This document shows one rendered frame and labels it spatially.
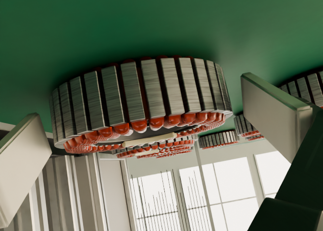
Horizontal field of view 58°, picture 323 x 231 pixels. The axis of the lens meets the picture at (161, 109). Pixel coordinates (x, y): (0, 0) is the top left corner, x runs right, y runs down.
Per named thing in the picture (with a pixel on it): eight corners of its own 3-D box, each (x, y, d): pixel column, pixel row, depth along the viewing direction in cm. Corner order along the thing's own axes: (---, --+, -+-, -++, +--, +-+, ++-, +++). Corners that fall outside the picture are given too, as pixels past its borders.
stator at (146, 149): (129, 117, 31) (134, 152, 30) (210, 109, 36) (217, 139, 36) (97, 135, 40) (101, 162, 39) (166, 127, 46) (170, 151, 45)
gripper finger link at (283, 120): (296, 109, 12) (314, 106, 12) (239, 73, 18) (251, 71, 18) (297, 172, 13) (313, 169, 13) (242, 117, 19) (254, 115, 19)
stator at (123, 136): (9, 75, 14) (17, 152, 13) (241, 31, 14) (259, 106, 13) (79, 114, 25) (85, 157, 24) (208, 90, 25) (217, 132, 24)
